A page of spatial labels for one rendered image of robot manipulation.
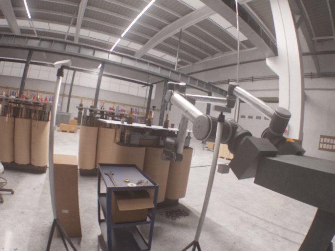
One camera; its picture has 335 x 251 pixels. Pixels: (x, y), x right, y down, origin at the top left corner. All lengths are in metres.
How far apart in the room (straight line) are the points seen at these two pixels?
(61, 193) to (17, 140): 2.24
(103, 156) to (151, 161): 1.67
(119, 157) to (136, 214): 0.90
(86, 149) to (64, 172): 1.99
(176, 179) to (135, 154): 0.86
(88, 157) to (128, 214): 2.42
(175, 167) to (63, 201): 1.68
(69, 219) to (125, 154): 1.06
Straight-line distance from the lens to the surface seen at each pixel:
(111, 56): 10.55
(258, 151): 1.10
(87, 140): 3.60
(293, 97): 6.46
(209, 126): 1.14
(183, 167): 2.62
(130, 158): 2.11
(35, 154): 3.75
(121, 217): 1.46
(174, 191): 2.71
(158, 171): 2.36
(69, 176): 1.72
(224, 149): 8.46
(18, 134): 3.77
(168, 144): 1.92
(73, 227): 2.05
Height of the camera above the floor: 1.43
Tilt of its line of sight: 1 degrees down
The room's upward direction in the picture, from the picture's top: 8 degrees clockwise
